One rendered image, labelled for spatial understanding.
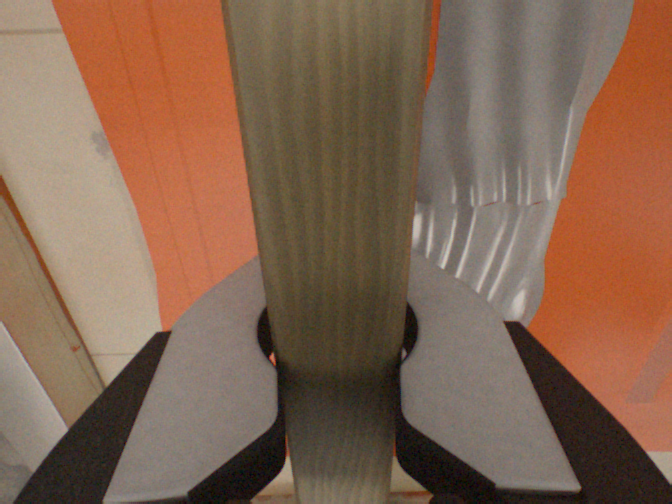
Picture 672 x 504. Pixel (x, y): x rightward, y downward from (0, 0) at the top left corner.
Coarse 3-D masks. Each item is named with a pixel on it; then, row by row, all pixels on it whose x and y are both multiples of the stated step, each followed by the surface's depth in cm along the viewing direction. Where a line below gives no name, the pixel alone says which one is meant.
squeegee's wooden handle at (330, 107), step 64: (256, 0) 5; (320, 0) 5; (384, 0) 5; (256, 64) 5; (320, 64) 5; (384, 64) 5; (256, 128) 6; (320, 128) 6; (384, 128) 6; (256, 192) 6; (320, 192) 6; (384, 192) 6; (320, 256) 7; (384, 256) 7; (320, 320) 7; (384, 320) 7; (320, 384) 8; (384, 384) 8; (320, 448) 10; (384, 448) 10
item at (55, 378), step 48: (0, 192) 17; (0, 240) 16; (0, 288) 16; (48, 288) 19; (0, 336) 17; (48, 336) 19; (0, 384) 18; (48, 384) 19; (96, 384) 23; (48, 432) 20
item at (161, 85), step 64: (64, 0) 13; (128, 0) 13; (192, 0) 13; (640, 0) 14; (128, 64) 14; (192, 64) 14; (640, 64) 15; (128, 128) 16; (192, 128) 16; (640, 128) 16; (192, 192) 17; (576, 192) 17; (640, 192) 17
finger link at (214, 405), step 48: (240, 288) 10; (192, 336) 9; (240, 336) 9; (192, 384) 8; (240, 384) 7; (144, 432) 7; (192, 432) 7; (240, 432) 7; (144, 480) 6; (192, 480) 6; (240, 480) 7
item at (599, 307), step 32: (160, 224) 18; (192, 224) 18; (224, 224) 18; (576, 224) 18; (608, 224) 18; (640, 224) 18; (160, 256) 19; (192, 256) 19; (224, 256) 19; (576, 256) 19; (608, 256) 19; (640, 256) 19; (160, 288) 20; (192, 288) 20; (544, 288) 20; (576, 288) 20; (608, 288) 20; (640, 288) 20; (160, 320) 21; (544, 320) 21; (576, 320) 21; (608, 320) 21; (640, 320) 21; (576, 352) 23; (608, 352) 23; (640, 352) 23; (608, 384) 24; (640, 416) 26
